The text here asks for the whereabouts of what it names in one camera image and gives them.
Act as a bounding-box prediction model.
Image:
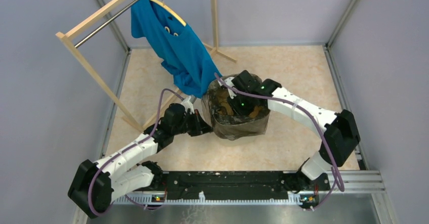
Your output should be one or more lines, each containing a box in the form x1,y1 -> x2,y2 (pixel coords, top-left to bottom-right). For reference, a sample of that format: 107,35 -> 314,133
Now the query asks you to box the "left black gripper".
173,109 -> 213,137

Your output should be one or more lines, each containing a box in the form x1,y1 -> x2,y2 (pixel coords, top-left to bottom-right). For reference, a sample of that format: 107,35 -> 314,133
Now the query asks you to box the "cream plastic trash bin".
227,137 -> 258,146

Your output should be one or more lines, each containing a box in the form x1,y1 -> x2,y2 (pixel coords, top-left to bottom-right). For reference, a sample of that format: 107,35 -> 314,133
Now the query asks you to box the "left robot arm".
67,103 -> 213,218

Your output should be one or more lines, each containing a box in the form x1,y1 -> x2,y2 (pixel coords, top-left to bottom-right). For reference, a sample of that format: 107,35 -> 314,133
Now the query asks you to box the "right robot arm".
218,70 -> 361,190

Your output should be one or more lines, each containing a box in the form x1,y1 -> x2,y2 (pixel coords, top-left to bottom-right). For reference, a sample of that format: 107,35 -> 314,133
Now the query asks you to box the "blue t-shirt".
131,0 -> 221,98

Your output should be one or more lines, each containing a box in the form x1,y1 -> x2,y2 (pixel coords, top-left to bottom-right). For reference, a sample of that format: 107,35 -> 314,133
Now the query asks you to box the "wooden clothes hanger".
150,0 -> 187,27

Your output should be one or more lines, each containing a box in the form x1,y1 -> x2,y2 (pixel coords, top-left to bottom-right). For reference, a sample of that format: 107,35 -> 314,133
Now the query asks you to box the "wooden clothes rack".
55,0 -> 237,132

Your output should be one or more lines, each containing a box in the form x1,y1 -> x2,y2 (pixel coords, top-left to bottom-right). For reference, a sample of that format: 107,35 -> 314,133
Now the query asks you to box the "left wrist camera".
181,95 -> 196,113

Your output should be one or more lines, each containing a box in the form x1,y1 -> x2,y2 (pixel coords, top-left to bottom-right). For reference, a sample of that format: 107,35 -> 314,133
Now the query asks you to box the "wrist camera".
223,77 -> 237,99
181,95 -> 196,113

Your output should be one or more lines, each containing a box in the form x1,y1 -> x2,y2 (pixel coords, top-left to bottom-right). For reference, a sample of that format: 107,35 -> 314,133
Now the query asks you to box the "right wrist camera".
223,77 -> 237,99

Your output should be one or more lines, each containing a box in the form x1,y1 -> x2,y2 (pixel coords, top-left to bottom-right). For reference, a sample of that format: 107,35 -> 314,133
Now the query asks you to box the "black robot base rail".
138,171 -> 331,200

